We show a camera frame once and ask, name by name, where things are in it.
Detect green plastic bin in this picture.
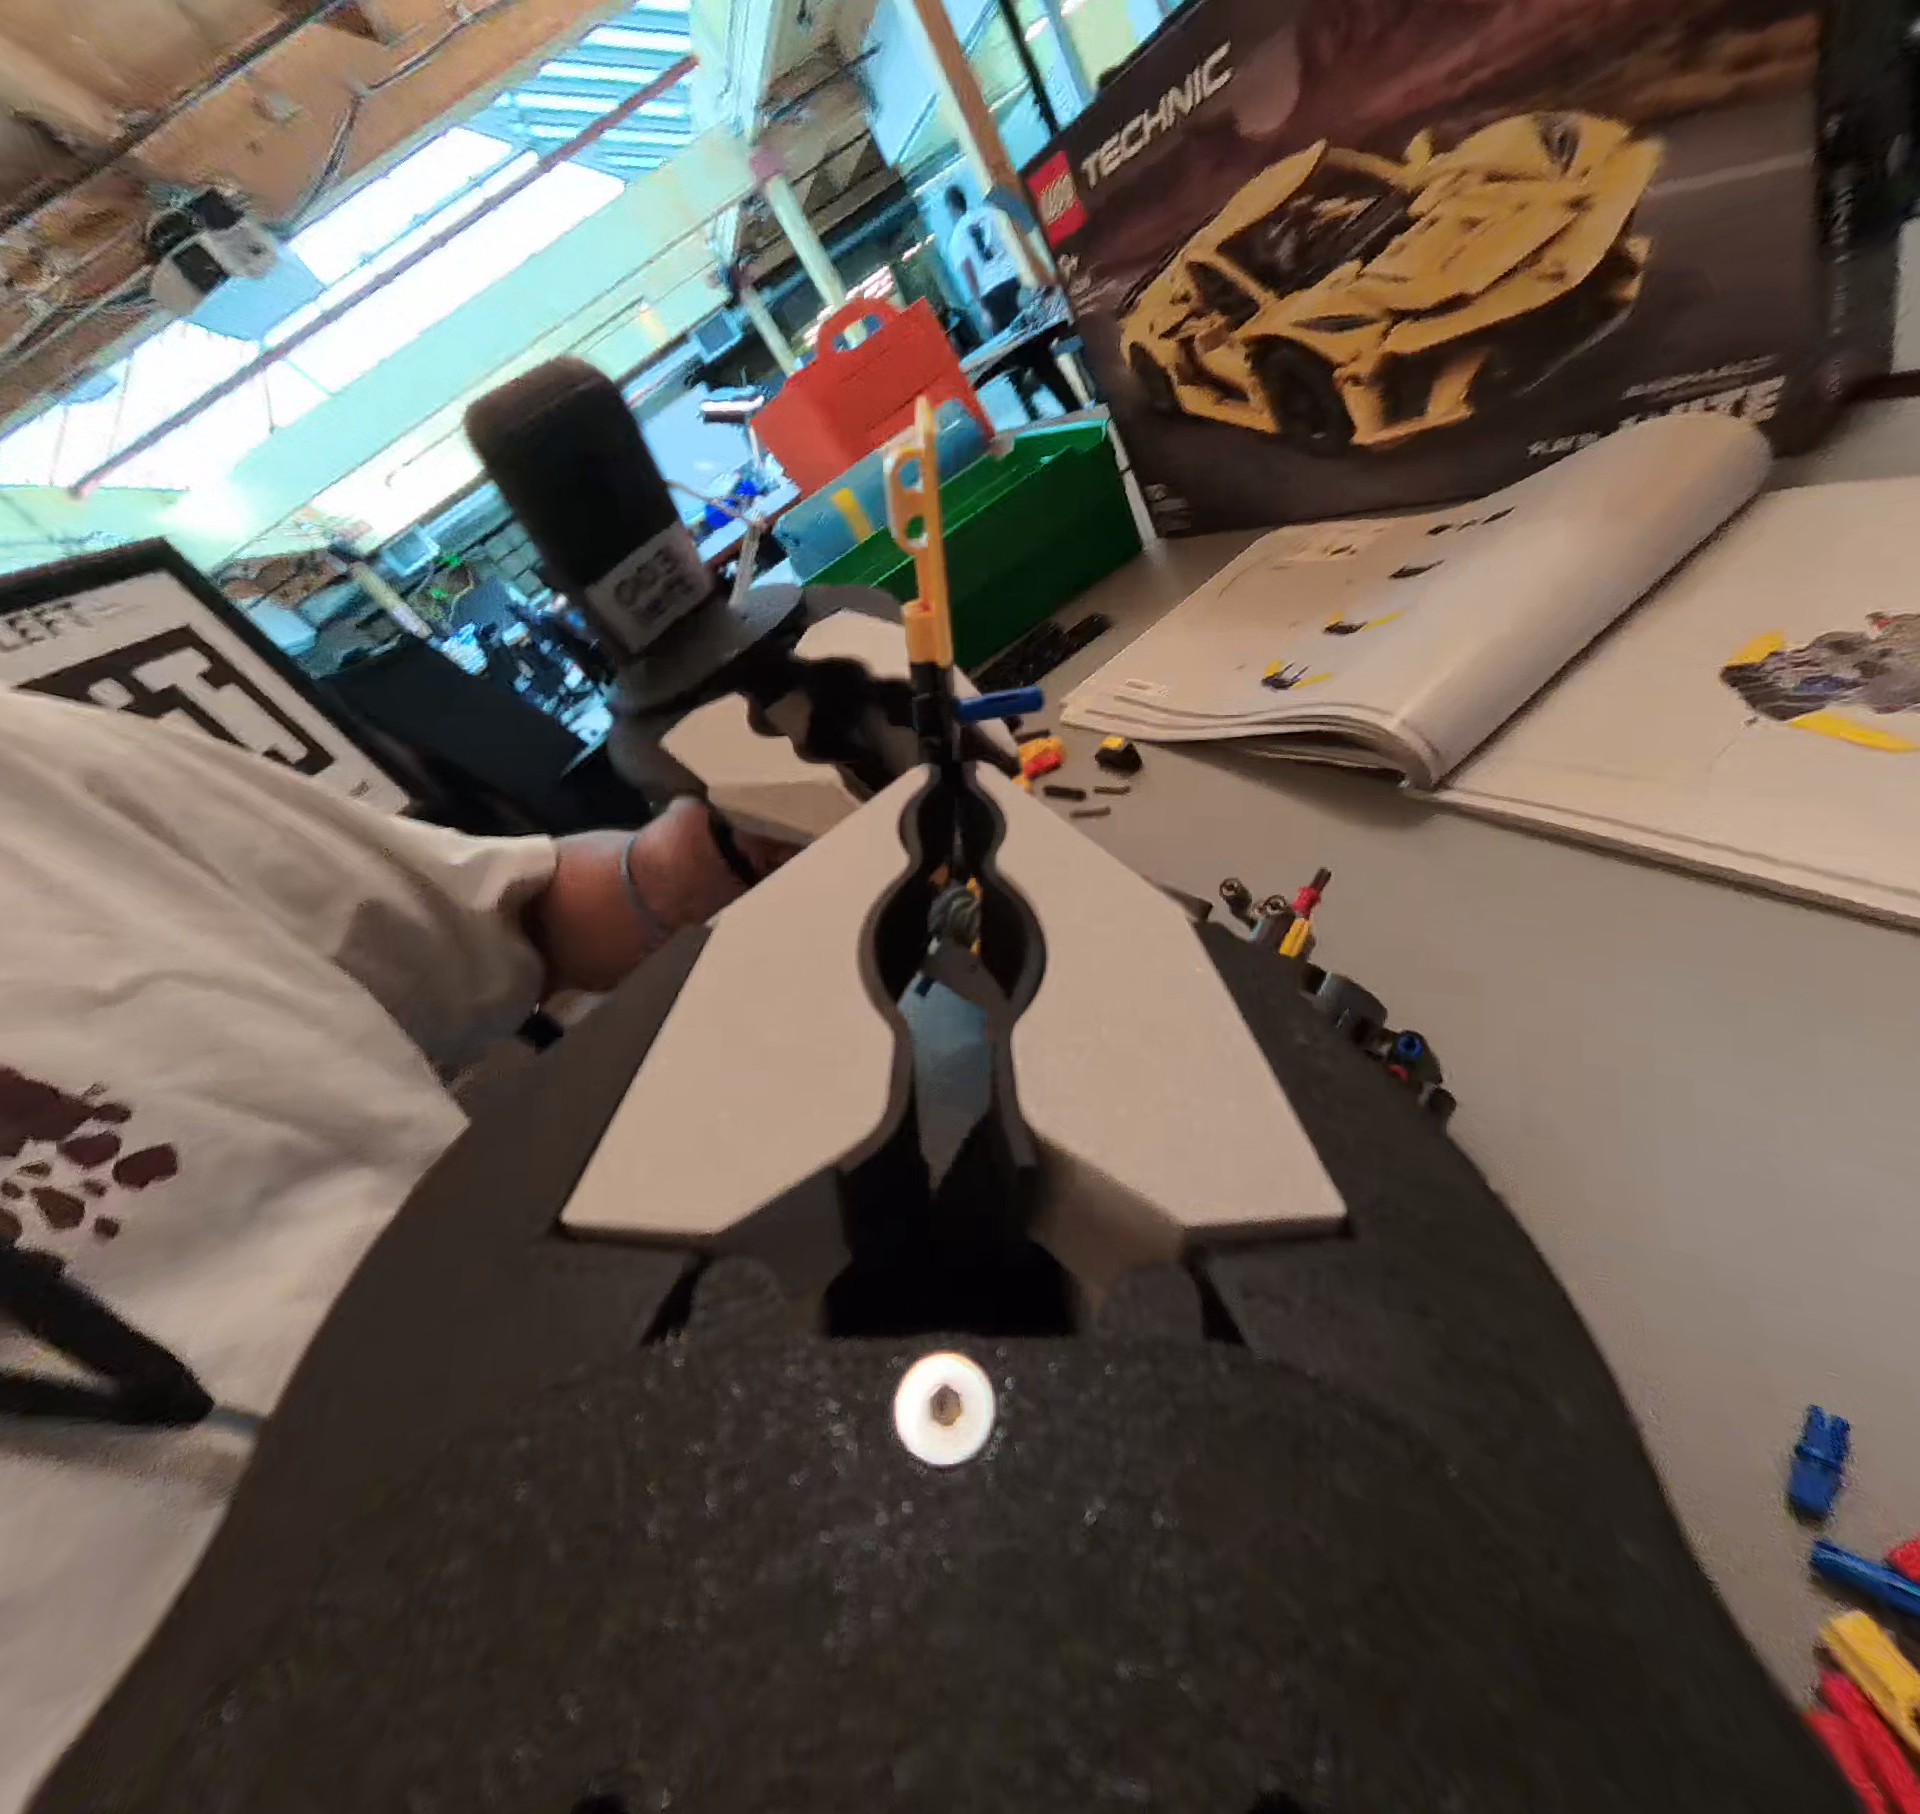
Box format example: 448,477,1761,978
780,415,1149,675

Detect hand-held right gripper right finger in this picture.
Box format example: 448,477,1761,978
959,780,1347,1245

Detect orange plastic case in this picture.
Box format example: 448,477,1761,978
751,296,995,500

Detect black lanyard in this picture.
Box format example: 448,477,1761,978
0,1235,220,1428

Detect white instruction booklet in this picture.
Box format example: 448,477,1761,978
1057,412,1920,929

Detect white ceiling mounted device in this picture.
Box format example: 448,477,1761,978
147,186,284,320

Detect blue wrapped roll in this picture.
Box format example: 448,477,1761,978
773,479,1021,588

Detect grey black lego chassis assembly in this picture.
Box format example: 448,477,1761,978
1200,865,1460,1127

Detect lego set box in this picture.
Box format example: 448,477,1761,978
1020,0,1920,540

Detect white printed t-shirt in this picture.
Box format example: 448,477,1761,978
0,689,559,1814

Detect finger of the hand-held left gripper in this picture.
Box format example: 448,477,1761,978
661,695,888,843
788,608,1021,782

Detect yellow and black lego arc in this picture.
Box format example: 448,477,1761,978
881,395,1047,976

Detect blue wristband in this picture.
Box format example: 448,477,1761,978
619,828,678,950

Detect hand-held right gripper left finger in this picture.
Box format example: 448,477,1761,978
558,766,960,1245

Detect black lego beams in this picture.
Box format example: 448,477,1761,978
971,609,1115,693

